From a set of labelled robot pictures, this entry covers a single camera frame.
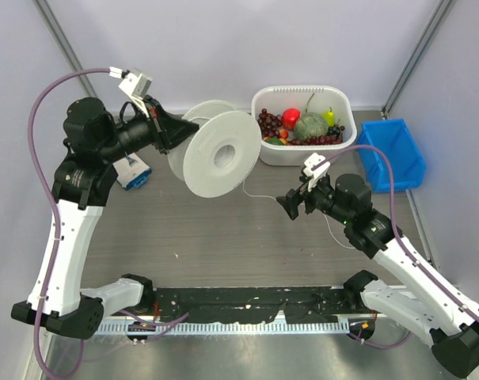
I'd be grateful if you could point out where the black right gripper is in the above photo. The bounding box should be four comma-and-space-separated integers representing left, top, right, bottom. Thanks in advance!
276, 172, 352, 226

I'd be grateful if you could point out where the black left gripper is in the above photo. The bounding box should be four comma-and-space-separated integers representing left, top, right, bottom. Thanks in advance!
98, 94, 199, 162

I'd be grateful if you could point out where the thin white cable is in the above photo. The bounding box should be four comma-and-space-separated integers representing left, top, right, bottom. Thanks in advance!
241, 180, 357, 250

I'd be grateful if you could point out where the white perforated cable spool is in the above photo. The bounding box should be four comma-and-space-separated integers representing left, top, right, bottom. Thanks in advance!
167, 100, 261, 198

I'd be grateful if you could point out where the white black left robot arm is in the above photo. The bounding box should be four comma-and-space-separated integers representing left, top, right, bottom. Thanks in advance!
11, 97, 200, 340

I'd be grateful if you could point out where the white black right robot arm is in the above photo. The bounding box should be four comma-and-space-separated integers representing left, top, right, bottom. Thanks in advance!
276, 174, 479, 378

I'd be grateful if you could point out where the white blue razor package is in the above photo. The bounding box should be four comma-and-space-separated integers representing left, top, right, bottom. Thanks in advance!
113, 154, 152, 190

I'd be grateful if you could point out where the small peach fruit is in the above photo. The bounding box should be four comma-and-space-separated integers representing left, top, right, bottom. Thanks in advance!
278, 129, 289, 139

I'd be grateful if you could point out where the green netted melon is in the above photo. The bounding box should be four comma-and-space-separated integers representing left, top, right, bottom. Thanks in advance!
294, 112, 329, 140

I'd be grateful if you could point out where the white plastic fruit basket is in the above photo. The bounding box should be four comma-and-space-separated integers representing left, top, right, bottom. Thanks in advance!
251, 85, 358, 166

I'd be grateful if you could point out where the dark red grape bunch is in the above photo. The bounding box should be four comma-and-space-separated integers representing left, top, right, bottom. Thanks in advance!
257, 108, 282, 139

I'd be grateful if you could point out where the black grape bunch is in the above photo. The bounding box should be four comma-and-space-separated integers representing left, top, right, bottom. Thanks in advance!
327, 124, 345, 138

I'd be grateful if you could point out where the red apple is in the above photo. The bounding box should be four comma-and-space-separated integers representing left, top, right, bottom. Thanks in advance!
281, 108, 301, 131

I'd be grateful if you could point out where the yellow green pear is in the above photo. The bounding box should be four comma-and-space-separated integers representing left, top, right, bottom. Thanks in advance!
322, 108, 336, 127

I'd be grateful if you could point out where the blue plastic bin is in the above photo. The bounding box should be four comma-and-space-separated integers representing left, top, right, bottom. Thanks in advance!
357, 119, 426, 193

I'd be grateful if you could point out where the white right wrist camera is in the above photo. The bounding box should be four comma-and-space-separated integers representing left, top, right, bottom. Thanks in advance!
302, 153, 330, 192

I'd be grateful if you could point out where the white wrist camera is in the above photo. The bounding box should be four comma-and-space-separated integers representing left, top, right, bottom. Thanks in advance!
302, 153, 330, 192
109, 66, 152, 116

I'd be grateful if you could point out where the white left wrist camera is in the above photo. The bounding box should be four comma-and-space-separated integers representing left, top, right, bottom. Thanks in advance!
109, 66, 152, 116

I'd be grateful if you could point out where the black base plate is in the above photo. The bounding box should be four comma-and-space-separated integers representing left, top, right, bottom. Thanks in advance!
108, 285, 393, 324

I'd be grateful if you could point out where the white slotted cable duct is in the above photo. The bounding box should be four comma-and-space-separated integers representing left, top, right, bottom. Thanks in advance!
94, 318, 350, 336

